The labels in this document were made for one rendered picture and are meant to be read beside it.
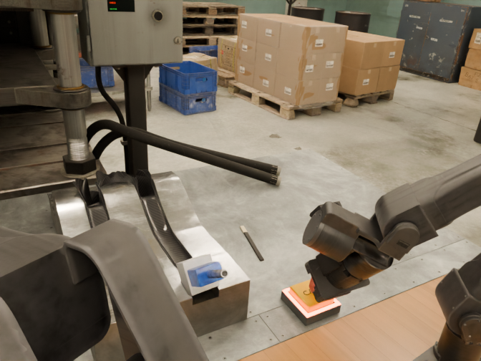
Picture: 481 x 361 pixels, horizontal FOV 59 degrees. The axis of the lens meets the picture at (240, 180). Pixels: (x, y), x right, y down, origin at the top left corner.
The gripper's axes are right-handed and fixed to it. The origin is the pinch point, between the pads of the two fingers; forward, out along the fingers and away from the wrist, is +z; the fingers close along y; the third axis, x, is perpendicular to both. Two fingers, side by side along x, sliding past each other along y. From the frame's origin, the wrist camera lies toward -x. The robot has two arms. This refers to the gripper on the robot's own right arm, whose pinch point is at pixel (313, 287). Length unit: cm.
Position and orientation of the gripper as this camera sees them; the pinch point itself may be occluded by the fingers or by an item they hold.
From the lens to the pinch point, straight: 81.1
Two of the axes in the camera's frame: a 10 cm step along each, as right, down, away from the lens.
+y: -8.9, 1.3, -4.5
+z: -3.4, 4.8, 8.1
